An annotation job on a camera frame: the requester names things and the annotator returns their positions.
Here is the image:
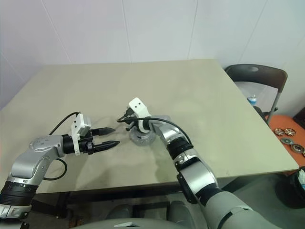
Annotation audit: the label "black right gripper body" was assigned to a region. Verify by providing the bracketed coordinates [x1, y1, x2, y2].
[122, 107, 141, 126]

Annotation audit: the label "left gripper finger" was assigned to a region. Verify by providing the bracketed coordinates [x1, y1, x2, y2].
[91, 127, 116, 137]
[91, 140, 120, 155]

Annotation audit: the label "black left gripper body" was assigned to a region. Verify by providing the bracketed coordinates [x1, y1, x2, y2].
[79, 132, 95, 156]

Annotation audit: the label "silver motor housing copper windings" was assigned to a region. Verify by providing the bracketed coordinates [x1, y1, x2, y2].
[128, 130, 156, 147]

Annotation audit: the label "dark rounded shape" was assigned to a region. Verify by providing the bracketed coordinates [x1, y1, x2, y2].
[167, 199, 192, 222]
[111, 203, 134, 218]

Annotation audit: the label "grey robot torso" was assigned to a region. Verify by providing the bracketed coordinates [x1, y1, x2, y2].
[78, 215, 189, 229]

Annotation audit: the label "black folding chair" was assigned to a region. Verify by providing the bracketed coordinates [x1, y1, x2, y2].
[224, 63, 289, 120]

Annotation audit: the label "orange stool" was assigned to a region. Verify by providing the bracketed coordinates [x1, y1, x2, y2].
[267, 114, 305, 157]

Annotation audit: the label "black waste bin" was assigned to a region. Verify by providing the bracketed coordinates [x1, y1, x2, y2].
[274, 166, 305, 211]

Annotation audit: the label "dark brown wooden furniture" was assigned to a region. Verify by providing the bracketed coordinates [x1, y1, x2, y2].
[293, 107, 305, 120]

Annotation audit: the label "white crumpled trash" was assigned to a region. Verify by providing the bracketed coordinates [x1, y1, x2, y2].
[297, 167, 305, 189]

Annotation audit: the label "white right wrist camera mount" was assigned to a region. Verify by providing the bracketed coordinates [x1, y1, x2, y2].
[128, 97, 150, 133]

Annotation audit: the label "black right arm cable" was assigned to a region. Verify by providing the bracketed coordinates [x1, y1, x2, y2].
[116, 116, 194, 148]

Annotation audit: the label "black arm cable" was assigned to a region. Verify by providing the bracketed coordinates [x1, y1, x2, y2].
[42, 112, 83, 181]
[116, 116, 194, 148]

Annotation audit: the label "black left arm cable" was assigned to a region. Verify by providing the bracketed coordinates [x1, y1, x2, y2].
[42, 112, 83, 181]

